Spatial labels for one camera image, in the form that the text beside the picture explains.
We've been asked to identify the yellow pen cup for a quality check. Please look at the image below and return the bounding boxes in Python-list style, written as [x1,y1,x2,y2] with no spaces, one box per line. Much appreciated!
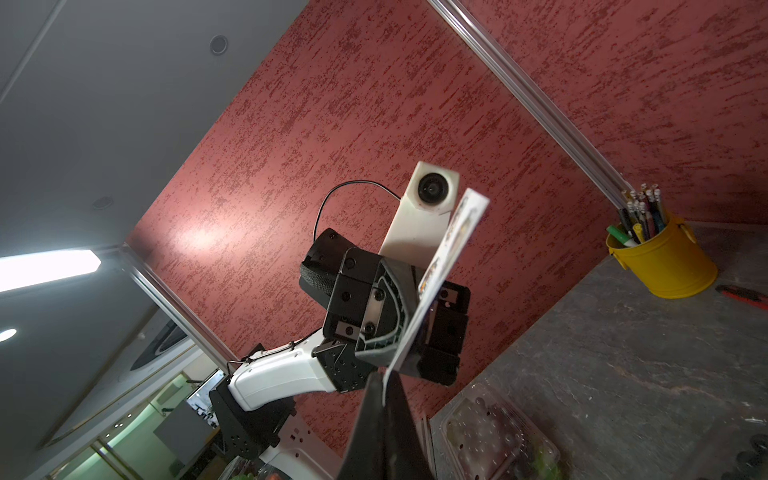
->
[606,213,718,299]

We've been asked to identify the red marker pen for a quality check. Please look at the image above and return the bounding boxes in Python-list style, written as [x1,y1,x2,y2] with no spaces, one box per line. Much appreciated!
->
[716,285,768,310]

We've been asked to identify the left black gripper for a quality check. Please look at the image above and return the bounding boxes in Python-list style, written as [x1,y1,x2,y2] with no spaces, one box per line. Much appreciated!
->
[321,248,471,386]

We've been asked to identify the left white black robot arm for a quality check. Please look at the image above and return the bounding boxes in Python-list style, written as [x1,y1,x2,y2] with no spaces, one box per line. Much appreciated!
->
[211,227,472,479]

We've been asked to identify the pens in cup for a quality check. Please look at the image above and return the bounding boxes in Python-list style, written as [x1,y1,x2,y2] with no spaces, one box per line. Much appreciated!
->
[606,183,671,248]

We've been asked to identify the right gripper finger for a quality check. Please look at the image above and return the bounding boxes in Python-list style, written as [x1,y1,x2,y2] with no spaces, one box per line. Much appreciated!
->
[337,371,434,480]

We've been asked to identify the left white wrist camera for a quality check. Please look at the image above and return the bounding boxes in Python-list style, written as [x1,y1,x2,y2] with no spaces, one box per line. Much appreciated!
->
[379,161,460,269]

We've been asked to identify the left aluminium corner post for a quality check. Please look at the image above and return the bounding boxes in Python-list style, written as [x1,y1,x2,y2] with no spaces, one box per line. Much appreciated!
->
[430,0,629,209]

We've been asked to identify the dark grapes clear box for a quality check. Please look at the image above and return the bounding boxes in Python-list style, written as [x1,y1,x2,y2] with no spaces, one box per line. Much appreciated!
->
[439,382,564,479]

